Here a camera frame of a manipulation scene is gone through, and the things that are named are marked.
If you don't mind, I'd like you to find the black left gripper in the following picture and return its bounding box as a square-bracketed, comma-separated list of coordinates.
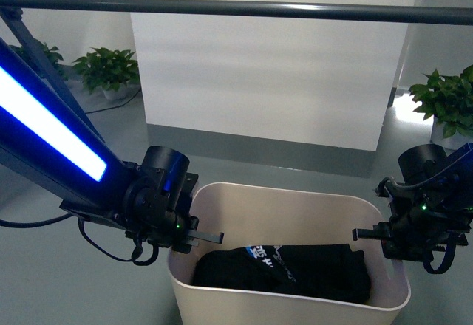
[124, 146, 225, 254]

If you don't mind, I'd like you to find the white plastic laundry hamper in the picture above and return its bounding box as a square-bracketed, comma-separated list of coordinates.
[168, 182, 411, 324]

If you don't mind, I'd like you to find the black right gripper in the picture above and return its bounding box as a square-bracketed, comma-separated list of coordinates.
[352, 177, 472, 262]

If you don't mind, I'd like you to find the grey clothes rack leg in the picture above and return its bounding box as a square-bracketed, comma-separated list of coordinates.
[1, 5, 104, 142]

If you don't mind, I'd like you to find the grey clothes rack rail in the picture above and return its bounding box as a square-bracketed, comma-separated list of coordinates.
[1, 0, 472, 26]

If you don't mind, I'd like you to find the black floor cable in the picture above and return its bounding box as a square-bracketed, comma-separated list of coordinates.
[83, 90, 143, 115]

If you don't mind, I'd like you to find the potted plant far left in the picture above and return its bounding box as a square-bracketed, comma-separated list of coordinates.
[8, 39, 68, 80]

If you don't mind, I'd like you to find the potted plant centre left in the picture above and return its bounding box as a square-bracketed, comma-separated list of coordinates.
[72, 47, 140, 95]

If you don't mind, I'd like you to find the potted plant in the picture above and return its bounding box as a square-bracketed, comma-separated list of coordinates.
[8, 39, 68, 80]
[72, 47, 140, 95]
[409, 66, 472, 150]

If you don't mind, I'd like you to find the potted plant right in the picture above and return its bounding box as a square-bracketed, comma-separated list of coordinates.
[409, 66, 472, 150]

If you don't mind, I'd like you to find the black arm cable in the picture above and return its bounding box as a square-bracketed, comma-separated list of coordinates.
[0, 213, 160, 267]

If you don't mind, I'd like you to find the black printed t-shirt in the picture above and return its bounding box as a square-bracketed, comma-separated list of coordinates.
[191, 244, 371, 304]

